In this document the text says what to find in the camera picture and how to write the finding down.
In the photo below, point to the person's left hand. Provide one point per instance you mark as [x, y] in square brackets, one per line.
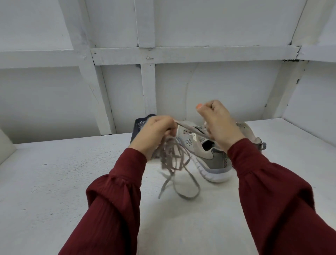
[152, 134]

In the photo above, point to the person's right hand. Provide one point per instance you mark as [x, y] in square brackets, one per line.
[223, 126]

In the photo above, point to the grey mesh shoe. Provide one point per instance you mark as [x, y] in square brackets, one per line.
[252, 131]
[210, 163]

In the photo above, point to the person's right forearm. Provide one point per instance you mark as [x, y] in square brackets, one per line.
[283, 199]

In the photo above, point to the person's left forearm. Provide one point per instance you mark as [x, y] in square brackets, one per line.
[107, 210]

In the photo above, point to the dark plastic lattice basket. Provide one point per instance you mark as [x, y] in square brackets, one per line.
[137, 126]

